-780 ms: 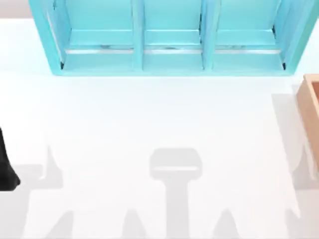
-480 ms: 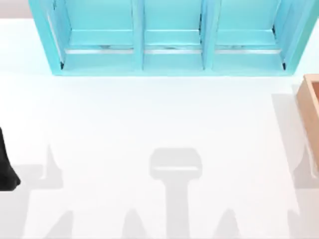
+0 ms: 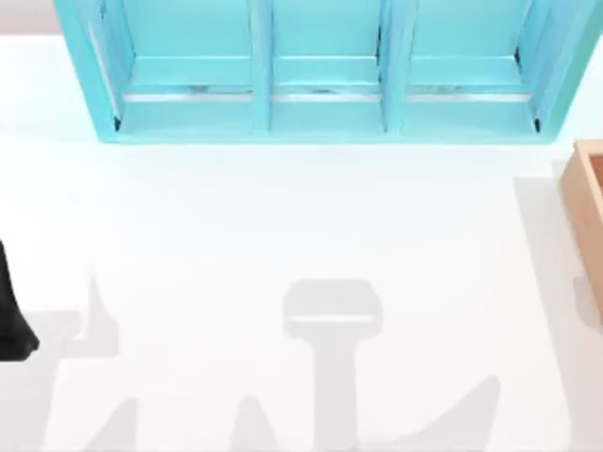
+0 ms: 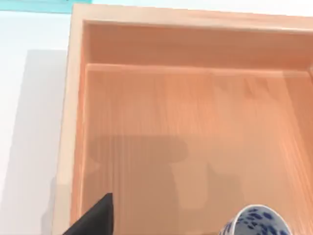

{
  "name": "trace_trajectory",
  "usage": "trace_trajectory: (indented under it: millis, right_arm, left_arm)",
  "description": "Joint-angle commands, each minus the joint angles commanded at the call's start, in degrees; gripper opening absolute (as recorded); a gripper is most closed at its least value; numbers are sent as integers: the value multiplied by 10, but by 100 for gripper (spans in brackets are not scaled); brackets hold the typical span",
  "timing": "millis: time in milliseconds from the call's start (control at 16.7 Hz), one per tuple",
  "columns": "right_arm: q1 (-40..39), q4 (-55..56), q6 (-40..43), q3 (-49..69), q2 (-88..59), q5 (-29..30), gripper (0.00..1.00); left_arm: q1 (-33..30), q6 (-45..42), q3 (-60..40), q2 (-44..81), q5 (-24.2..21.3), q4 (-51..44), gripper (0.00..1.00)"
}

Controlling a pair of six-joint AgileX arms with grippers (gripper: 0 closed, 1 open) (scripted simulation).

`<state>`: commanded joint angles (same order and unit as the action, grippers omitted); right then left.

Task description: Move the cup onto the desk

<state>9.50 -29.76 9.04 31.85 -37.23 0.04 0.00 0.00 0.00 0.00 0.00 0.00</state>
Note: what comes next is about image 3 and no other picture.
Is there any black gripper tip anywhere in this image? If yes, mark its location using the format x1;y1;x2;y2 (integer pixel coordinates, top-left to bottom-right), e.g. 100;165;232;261
0;240;41;363

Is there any salmon-coloured shallow box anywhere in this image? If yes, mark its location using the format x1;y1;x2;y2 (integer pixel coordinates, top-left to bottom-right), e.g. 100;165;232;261
560;139;603;326

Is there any light blue rack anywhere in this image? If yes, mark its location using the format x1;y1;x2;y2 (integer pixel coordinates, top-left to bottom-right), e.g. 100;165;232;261
51;0;603;146

